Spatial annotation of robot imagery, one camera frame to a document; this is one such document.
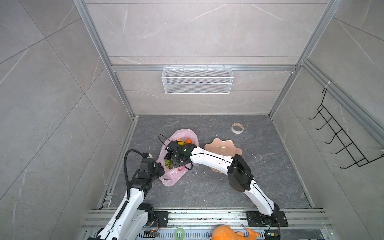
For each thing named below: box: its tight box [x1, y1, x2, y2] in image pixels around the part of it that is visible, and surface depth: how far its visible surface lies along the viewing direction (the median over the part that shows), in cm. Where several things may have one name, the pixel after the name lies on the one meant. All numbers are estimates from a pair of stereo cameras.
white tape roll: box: [231, 122, 244, 135], surface depth 113 cm
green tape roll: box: [174, 227, 185, 240], surface depth 71 cm
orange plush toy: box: [212, 225, 261, 240], surface depth 65 cm
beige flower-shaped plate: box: [204, 138, 242, 157], surface depth 100 cm
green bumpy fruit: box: [164, 159, 172, 169], surface depth 89 cm
